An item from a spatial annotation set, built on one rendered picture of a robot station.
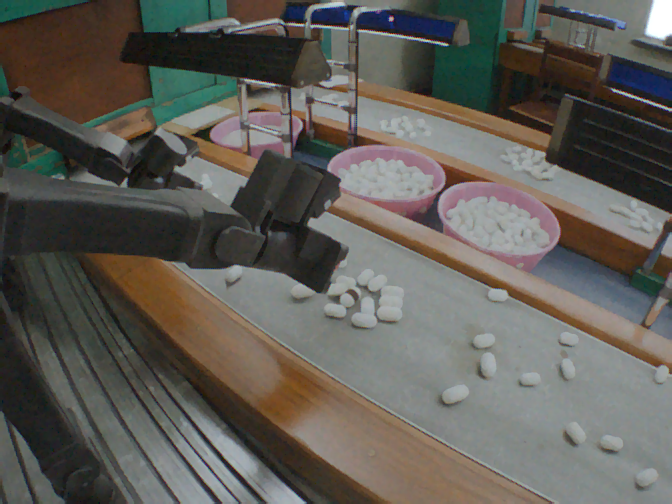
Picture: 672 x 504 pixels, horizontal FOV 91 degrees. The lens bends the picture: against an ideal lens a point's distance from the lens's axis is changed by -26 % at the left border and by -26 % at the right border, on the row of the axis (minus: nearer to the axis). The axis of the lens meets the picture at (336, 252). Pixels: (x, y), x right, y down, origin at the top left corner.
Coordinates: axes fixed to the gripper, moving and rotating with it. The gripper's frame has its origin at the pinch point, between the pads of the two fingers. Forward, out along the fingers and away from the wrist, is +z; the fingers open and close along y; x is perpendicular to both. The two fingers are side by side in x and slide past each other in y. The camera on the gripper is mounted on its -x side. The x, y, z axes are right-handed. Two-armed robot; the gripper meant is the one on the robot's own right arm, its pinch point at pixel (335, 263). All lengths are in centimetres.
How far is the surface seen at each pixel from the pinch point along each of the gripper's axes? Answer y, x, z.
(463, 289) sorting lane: -15.2, -3.9, 16.2
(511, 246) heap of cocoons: -18.0, -15.2, 29.2
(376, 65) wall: 158, -131, 214
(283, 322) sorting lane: 2.9, 11.2, -1.7
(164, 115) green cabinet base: 89, -15, 19
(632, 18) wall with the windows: -17, -352, 365
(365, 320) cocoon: -7.1, 5.6, 2.2
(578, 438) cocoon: -42.1, 6.3, 1.8
